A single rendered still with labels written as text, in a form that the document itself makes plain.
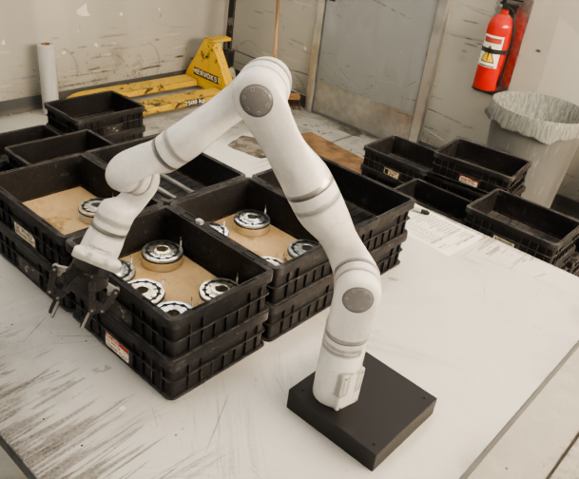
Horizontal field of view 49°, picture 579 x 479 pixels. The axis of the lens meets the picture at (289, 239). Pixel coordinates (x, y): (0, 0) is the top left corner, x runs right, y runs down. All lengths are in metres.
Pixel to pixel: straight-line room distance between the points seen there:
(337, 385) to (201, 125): 0.59
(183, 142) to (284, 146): 0.19
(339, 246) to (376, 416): 0.39
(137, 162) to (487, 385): 0.98
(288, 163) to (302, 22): 4.25
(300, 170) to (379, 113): 3.84
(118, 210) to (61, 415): 0.46
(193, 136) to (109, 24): 4.12
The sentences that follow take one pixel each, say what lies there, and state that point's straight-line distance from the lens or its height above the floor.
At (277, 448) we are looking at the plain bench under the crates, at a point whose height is 0.70.
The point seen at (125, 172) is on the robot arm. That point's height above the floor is 1.21.
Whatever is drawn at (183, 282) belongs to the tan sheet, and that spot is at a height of 0.83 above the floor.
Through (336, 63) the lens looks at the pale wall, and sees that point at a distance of 5.09.
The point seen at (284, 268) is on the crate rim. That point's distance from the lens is 1.47.
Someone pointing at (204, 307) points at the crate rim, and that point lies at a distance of 1.32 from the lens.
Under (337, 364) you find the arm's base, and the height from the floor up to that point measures 0.87.
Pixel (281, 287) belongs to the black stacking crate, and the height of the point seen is 0.86.
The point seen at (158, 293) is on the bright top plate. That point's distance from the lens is 1.48.
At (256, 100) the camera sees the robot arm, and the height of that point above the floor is 1.40.
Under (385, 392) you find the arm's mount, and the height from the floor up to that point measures 0.75.
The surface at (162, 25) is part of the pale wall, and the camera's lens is 5.52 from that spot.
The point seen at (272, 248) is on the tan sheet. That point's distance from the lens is 1.72.
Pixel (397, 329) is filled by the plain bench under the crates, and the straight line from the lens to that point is 1.73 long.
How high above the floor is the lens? 1.73
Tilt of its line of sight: 30 degrees down
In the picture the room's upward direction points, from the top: 7 degrees clockwise
